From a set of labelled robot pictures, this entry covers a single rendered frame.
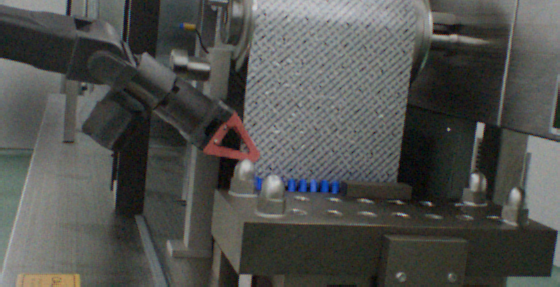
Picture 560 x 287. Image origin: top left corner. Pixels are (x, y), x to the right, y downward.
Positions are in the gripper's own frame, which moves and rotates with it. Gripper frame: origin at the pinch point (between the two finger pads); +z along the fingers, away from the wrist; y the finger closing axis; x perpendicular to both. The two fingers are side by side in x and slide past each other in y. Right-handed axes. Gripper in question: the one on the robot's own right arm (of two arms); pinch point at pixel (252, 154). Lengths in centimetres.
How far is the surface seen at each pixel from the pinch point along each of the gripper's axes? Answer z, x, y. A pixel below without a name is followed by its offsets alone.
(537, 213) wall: 265, 72, -281
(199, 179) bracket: -1.9, -7.4, -7.8
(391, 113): 13.2, 16.2, 0.2
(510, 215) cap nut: 26.5, 12.5, 17.3
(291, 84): -1.3, 10.8, 0.3
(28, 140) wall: 2, -107, -556
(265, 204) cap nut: -0.9, -3.5, 17.6
